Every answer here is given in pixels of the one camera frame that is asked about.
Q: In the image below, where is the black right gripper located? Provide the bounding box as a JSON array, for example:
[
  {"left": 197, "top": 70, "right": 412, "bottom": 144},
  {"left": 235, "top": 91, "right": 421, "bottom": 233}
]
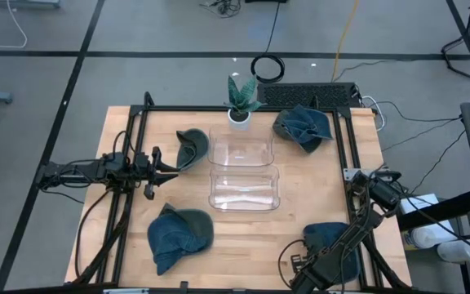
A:
[{"left": 290, "top": 254, "right": 343, "bottom": 292}]

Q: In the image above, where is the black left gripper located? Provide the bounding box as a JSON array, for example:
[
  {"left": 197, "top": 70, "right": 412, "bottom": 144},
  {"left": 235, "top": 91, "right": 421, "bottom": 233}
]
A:
[{"left": 134, "top": 145, "right": 181, "bottom": 202}]

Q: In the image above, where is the blue denim cap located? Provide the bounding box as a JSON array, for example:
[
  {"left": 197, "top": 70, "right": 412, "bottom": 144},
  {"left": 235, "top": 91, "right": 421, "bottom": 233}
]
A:
[
  {"left": 302, "top": 221, "right": 361, "bottom": 283},
  {"left": 147, "top": 210, "right": 211, "bottom": 277},
  {"left": 277, "top": 104, "right": 335, "bottom": 154}
]

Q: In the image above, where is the clear plastic bin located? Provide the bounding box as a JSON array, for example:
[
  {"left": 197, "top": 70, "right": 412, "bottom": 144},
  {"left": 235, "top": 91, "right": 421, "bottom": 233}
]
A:
[
  {"left": 207, "top": 164, "right": 282, "bottom": 213},
  {"left": 206, "top": 122, "right": 276, "bottom": 167}
]

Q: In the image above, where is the snake plant in white pot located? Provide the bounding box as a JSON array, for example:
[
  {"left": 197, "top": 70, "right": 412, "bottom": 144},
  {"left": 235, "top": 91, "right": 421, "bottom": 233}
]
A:
[{"left": 224, "top": 74, "right": 267, "bottom": 132}]

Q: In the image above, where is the white paper towel roll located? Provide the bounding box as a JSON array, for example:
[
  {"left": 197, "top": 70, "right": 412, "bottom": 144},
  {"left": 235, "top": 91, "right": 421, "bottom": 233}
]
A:
[
  {"left": 416, "top": 222, "right": 459, "bottom": 250},
  {"left": 437, "top": 240, "right": 470, "bottom": 263}
]

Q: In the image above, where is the white cardboard box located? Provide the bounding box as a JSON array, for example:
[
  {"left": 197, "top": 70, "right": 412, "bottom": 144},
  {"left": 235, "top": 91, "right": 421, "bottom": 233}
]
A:
[{"left": 397, "top": 194, "right": 440, "bottom": 216}]

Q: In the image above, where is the black metal shelf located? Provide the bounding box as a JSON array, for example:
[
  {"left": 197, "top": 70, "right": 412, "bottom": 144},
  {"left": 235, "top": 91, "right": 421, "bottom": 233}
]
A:
[{"left": 397, "top": 189, "right": 470, "bottom": 232}]

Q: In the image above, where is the black vented computer case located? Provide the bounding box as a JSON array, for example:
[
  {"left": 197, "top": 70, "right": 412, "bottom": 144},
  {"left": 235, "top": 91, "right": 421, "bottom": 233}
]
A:
[{"left": 256, "top": 81, "right": 361, "bottom": 109}]

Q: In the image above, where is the grey furniture base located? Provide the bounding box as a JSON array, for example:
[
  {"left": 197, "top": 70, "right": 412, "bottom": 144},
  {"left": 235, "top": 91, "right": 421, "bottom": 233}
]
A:
[{"left": 0, "top": 0, "right": 62, "bottom": 9}]

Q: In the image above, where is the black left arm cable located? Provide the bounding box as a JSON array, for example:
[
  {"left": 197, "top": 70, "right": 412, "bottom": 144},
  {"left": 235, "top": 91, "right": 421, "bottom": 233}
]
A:
[{"left": 111, "top": 129, "right": 138, "bottom": 164}]

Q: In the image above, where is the black aluminium table frame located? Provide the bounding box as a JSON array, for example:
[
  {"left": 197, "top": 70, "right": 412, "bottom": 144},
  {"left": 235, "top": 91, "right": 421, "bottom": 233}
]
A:
[{"left": 64, "top": 91, "right": 414, "bottom": 294}]

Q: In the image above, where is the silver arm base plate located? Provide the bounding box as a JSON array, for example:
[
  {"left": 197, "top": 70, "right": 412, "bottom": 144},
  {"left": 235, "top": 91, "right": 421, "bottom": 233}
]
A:
[{"left": 343, "top": 167, "right": 361, "bottom": 184}]

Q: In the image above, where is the silver bracket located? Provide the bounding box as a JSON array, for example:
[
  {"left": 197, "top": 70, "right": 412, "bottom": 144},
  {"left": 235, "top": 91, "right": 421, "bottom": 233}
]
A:
[{"left": 102, "top": 287, "right": 151, "bottom": 294}]

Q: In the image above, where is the coiled black cable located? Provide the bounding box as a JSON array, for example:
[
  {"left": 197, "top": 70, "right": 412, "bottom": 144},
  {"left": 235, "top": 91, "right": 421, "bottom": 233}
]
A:
[{"left": 250, "top": 0, "right": 286, "bottom": 84}]

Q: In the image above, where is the tangled black cable bundle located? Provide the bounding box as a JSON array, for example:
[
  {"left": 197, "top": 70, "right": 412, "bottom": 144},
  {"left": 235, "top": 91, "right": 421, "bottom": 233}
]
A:
[{"left": 199, "top": 0, "right": 243, "bottom": 19}]

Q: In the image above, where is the white floor cable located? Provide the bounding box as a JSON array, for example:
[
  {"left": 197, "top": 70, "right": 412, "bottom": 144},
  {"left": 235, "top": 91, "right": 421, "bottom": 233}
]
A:
[{"left": 0, "top": 0, "right": 29, "bottom": 49}]

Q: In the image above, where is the yellow hanging cord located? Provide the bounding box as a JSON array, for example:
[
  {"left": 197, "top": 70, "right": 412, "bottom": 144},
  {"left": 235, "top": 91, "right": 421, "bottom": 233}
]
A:
[{"left": 330, "top": 0, "right": 361, "bottom": 82}]

